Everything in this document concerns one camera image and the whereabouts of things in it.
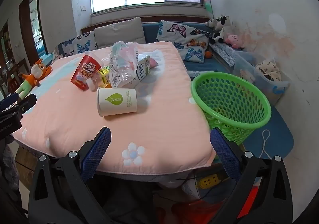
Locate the yellow power strip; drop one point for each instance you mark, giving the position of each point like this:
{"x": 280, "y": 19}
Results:
{"x": 210, "y": 180}

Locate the beige cushion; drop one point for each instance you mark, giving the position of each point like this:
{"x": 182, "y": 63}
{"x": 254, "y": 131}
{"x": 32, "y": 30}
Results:
{"x": 119, "y": 32}

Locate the white paper cup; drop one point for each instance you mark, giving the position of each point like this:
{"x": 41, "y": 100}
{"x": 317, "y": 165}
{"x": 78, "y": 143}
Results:
{"x": 117, "y": 102}

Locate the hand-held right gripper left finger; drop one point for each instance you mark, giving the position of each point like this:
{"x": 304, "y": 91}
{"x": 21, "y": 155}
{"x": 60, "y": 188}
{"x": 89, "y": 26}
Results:
{"x": 99, "y": 148}

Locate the lying cow plush toy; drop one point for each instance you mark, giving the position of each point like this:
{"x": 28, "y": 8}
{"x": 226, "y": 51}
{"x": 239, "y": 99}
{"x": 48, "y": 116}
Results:
{"x": 220, "y": 36}

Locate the small yellow carton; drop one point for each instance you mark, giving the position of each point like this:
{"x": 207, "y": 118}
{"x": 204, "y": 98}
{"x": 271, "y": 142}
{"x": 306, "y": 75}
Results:
{"x": 104, "y": 74}

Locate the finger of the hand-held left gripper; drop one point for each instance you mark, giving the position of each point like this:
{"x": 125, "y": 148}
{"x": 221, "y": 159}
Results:
{"x": 22, "y": 104}

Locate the small clear plastic cup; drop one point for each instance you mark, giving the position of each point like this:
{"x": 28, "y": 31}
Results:
{"x": 92, "y": 84}

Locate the large butterfly print pillow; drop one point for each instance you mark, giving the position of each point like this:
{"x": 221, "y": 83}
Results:
{"x": 184, "y": 39}

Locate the pink round plush toy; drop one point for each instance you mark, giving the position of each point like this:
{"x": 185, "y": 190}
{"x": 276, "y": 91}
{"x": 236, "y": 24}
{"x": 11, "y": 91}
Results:
{"x": 234, "y": 41}

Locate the small pink wrapper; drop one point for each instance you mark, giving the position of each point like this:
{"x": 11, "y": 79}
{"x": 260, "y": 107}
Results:
{"x": 153, "y": 63}

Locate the white green milk carton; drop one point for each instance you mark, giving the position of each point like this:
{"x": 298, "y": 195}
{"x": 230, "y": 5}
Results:
{"x": 142, "y": 72}

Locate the red plastic object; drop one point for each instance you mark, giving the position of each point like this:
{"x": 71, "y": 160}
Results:
{"x": 199, "y": 211}

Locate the brown door frame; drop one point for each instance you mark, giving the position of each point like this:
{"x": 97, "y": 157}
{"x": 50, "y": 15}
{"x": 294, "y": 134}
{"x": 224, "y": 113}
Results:
{"x": 25, "y": 27}

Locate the clear plastic storage box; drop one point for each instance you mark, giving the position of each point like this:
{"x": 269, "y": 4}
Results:
{"x": 264, "y": 89}

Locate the white crumpled wrapper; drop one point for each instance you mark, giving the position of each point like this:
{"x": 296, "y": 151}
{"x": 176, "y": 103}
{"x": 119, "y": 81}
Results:
{"x": 154, "y": 53}

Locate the orange plush toy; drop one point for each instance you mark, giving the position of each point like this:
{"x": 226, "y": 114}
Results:
{"x": 37, "y": 72}

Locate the small grey white plush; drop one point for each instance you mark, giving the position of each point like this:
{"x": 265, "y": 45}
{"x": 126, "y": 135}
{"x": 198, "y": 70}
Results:
{"x": 210, "y": 23}

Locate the large cow plush toy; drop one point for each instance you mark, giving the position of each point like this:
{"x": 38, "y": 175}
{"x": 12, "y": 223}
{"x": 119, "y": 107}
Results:
{"x": 223, "y": 22}

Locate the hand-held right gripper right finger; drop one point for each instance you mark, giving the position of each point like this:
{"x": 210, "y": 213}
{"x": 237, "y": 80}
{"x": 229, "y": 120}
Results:
{"x": 223, "y": 150}

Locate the blue sofa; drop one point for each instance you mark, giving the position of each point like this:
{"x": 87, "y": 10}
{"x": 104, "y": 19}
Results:
{"x": 211, "y": 64}

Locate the dark wooden cabinet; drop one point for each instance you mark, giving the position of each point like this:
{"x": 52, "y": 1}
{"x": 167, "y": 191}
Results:
{"x": 7, "y": 64}

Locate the grey patterned folded cloth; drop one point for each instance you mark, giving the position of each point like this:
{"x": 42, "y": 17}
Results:
{"x": 223, "y": 54}

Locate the cream patterned cloth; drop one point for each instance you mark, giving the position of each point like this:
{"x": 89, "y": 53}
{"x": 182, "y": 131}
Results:
{"x": 269, "y": 69}

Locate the clear plastic bag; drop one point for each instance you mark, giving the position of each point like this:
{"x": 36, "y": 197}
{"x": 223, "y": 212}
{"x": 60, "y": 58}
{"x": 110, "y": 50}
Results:
{"x": 124, "y": 54}

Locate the green plastic basket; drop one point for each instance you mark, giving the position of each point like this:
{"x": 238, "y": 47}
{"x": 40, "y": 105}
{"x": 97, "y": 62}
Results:
{"x": 243, "y": 124}

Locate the pink flower print blanket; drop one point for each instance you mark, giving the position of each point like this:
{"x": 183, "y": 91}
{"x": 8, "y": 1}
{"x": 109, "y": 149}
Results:
{"x": 154, "y": 114}

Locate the red paper cup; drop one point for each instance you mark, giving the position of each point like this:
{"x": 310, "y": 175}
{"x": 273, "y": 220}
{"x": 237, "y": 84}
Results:
{"x": 84, "y": 72}

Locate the white wall switch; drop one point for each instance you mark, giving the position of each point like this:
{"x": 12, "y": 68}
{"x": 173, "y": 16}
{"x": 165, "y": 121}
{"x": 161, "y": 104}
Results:
{"x": 83, "y": 8}

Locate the small butterfly print pillow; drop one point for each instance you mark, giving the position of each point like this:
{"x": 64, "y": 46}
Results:
{"x": 82, "y": 44}

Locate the grey striped towel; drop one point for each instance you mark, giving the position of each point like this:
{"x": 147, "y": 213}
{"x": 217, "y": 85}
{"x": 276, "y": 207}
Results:
{"x": 195, "y": 74}

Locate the small orange ball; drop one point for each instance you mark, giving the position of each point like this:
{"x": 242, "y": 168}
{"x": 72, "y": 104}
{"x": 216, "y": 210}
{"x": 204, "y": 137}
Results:
{"x": 208, "y": 54}

